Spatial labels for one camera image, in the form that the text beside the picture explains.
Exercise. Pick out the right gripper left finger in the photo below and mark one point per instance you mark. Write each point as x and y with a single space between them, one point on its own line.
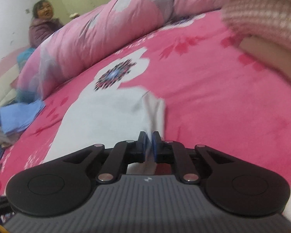
65 184

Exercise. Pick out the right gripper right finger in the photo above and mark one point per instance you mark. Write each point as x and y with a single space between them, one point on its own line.
233 185

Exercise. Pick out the white shirt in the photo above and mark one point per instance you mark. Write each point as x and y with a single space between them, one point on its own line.
108 117

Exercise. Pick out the pile of mixed clothes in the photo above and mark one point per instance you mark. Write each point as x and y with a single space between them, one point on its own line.
8 140

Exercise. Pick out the blue cloth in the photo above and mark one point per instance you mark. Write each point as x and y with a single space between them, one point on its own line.
18 117

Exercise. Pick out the pink floral bed blanket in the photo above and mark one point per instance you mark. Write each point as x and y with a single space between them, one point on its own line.
214 95

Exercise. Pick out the pink white headboard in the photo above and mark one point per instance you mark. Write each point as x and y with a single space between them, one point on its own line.
8 73

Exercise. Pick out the beige folded garment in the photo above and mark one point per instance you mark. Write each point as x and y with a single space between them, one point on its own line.
273 55

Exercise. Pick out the teal blue blanket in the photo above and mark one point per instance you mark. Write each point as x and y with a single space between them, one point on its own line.
23 57

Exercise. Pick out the person in purple jacket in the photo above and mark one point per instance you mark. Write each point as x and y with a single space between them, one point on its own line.
43 23

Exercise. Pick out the pink grey rolled duvet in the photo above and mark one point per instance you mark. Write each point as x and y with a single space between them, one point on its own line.
95 35

